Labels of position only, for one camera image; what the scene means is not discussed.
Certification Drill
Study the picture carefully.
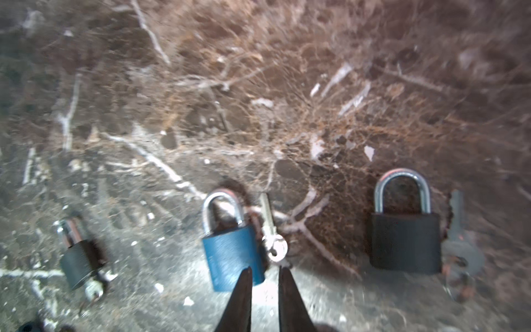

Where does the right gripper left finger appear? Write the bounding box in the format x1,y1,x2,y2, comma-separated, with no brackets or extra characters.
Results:
214,267,253,332

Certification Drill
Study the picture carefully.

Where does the silver key of grey padlock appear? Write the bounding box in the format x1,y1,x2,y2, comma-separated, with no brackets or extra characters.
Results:
440,189,486,304

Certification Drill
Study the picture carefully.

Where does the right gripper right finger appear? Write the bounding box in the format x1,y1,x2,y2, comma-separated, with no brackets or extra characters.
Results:
278,267,317,332

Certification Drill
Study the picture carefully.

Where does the blue padlock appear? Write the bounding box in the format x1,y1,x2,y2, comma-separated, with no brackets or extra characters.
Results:
201,188,265,293

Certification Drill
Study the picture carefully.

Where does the small silver key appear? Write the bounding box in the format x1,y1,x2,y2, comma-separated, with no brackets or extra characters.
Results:
259,192,288,263

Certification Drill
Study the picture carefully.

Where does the dark grey padlock centre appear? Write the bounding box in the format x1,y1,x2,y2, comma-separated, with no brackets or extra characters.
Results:
369,168,442,275

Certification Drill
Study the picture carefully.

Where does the small black padlock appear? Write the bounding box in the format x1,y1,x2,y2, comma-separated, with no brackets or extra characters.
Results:
58,218,111,304

